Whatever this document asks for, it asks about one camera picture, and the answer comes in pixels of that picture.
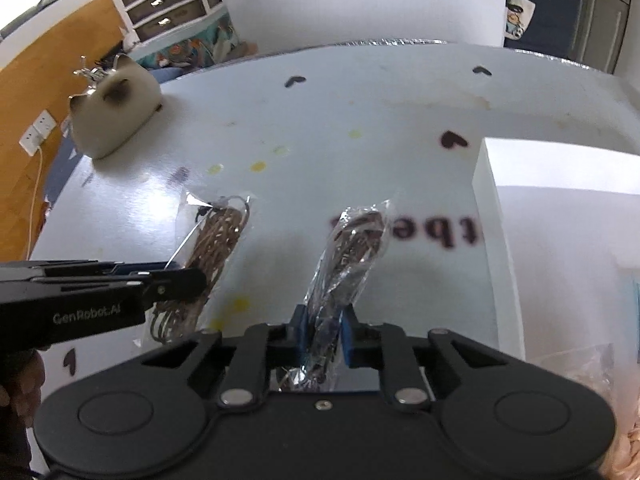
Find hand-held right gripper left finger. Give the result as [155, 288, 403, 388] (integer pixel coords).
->
[142, 305, 308, 407]

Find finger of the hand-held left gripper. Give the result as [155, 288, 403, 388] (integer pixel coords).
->
[116, 261, 208, 311]

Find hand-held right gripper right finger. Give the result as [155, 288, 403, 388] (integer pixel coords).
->
[342, 305, 505, 407]

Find brown cords clear packet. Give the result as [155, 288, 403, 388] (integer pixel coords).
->
[132, 192, 258, 346]

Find dark cords clear packet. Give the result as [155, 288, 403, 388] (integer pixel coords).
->
[295, 200, 393, 391]

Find white box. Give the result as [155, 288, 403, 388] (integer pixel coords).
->
[472, 136, 640, 480]

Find person's left hand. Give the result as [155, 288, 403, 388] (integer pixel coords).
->
[0, 349, 47, 423]

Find cream cat plush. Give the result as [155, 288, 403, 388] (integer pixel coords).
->
[67, 55, 163, 160]

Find clear plastic bag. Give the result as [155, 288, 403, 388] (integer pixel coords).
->
[530, 342, 618, 411]

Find teal printed cloth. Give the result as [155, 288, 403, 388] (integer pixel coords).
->
[137, 15, 261, 73]

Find white plastic drawer unit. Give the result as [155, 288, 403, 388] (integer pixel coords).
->
[116, 0, 226, 43]

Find pink cloth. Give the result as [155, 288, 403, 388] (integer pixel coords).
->
[600, 410, 640, 480]

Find printed tote bag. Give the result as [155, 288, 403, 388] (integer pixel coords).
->
[504, 0, 537, 41]

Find grey cabinet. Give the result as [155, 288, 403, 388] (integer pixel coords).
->
[575, 0, 632, 73]

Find white power cable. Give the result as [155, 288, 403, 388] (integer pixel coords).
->
[20, 147, 47, 256]

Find white wall socket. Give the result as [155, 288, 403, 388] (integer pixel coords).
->
[19, 110, 57, 156]

